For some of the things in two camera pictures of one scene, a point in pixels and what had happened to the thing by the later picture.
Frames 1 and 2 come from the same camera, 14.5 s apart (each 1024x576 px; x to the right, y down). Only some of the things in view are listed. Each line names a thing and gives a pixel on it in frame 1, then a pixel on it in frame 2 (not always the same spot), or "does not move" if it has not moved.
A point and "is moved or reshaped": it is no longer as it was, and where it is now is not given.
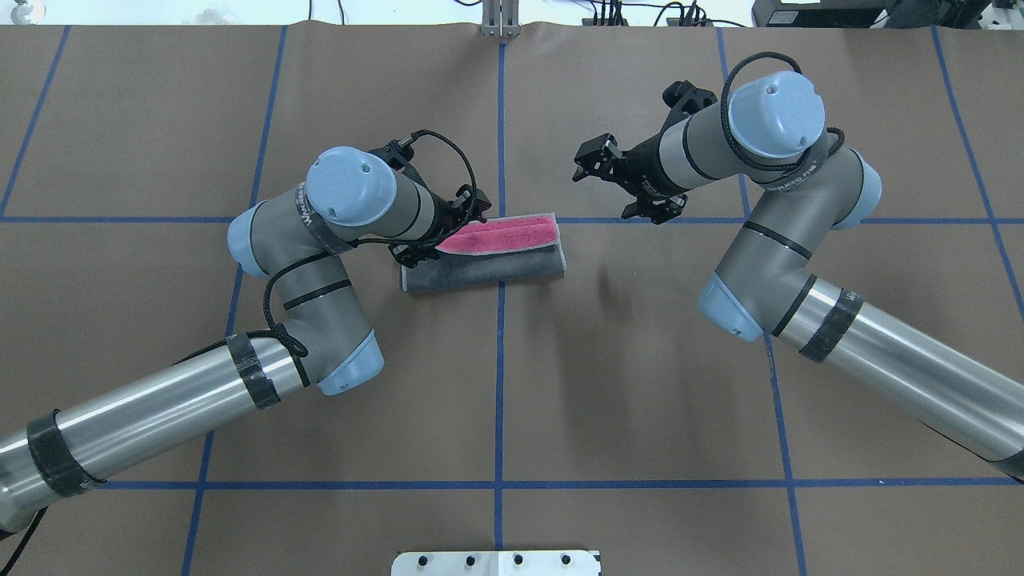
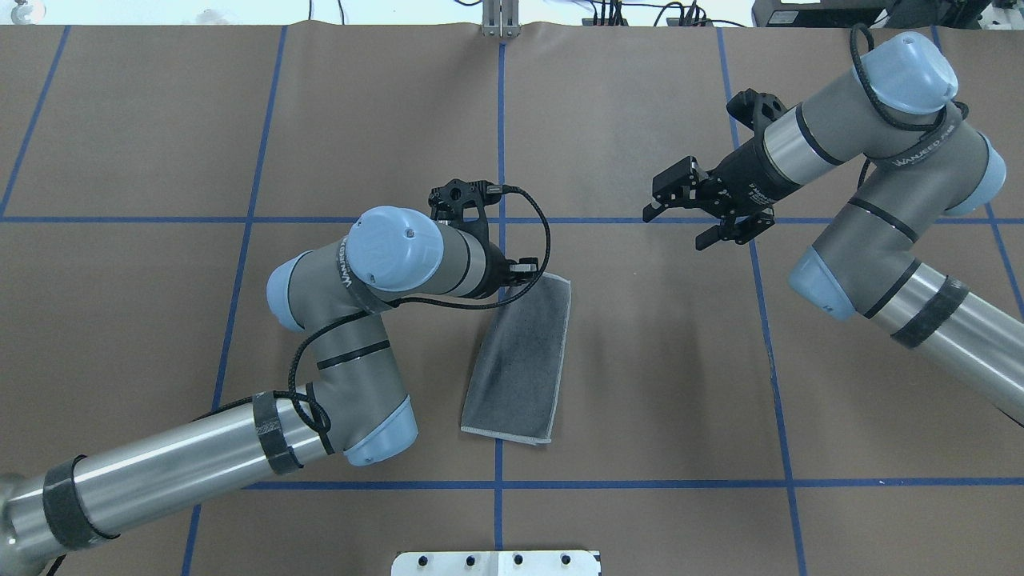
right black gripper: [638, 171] to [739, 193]
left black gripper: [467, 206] to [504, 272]
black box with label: [818, 14] does not move
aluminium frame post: [500, 19] does not move
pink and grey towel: [492, 250] is moved or reshaped
